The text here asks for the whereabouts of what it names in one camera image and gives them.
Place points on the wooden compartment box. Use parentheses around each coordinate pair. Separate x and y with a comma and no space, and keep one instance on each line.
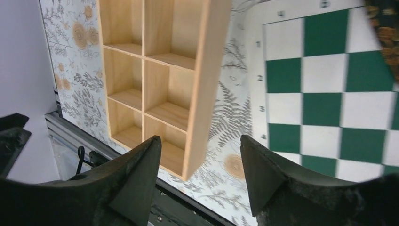
(162,63)

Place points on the black key-patterned necktie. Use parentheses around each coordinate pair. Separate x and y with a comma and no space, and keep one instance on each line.
(384,18)

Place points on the green white chessboard mat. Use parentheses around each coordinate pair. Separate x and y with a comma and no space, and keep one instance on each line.
(321,93)

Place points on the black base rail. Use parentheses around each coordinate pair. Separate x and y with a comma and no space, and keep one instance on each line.
(170,207)

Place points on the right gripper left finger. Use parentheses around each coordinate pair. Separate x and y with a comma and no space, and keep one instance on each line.
(116,193)

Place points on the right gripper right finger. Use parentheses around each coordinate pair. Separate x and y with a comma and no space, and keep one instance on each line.
(284,193)

